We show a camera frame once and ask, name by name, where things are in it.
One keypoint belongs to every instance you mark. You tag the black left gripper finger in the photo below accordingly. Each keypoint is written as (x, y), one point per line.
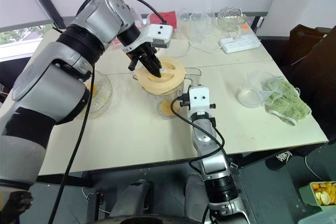
(157, 62)
(150, 67)

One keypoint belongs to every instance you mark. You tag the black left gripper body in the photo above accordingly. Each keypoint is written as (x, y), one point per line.
(140, 52)

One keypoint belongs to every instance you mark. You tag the cream blender lid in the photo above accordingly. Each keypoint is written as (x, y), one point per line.
(168, 82)

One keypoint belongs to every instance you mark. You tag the clear blender jar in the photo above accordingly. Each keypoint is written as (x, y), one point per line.
(155, 103)

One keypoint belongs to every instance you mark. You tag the peeled orange segment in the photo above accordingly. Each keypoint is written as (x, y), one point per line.
(92, 89)
(168, 108)

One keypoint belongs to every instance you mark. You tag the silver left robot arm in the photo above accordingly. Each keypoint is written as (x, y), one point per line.
(57, 95)

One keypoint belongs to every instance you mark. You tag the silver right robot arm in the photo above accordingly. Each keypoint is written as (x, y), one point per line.
(212, 166)

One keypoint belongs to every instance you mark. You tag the glass bowl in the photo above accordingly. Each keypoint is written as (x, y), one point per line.
(103, 95)

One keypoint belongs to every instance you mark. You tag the clear bag with red contents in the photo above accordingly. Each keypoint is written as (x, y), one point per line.
(116, 43)

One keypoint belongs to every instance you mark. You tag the red packet in clear bag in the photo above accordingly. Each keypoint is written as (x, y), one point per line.
(168, 18)

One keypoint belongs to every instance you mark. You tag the white power strip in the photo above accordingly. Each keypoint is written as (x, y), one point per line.
(240, 43)

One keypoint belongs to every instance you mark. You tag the crumpled clear plastic container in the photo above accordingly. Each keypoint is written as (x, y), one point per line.
(232, 18)

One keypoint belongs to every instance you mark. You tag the clear plastic measuring cup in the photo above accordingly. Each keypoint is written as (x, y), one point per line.
(252, 95)

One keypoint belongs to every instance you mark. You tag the green cloth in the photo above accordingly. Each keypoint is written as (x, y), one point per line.
(288, 103)

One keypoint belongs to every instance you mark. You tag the black plastic crate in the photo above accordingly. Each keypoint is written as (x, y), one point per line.
(302, 40)

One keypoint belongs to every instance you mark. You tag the black table leg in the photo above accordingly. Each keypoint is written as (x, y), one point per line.
(94, 207)

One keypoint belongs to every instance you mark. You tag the black shoe with white print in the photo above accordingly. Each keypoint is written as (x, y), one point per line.
(279, 159)

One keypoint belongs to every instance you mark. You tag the green box of orange peels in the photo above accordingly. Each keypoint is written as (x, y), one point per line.
(323, 195)

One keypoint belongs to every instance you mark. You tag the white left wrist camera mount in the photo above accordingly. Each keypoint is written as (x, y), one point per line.
(157, 31)

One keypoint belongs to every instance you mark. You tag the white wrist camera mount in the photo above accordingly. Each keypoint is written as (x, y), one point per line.
(157, 31)
(199, 100)

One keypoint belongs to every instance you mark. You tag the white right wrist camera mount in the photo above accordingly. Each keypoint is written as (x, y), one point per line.
(199, 100)

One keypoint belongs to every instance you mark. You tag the black window frame post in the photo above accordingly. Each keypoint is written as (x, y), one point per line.
(44, 1)

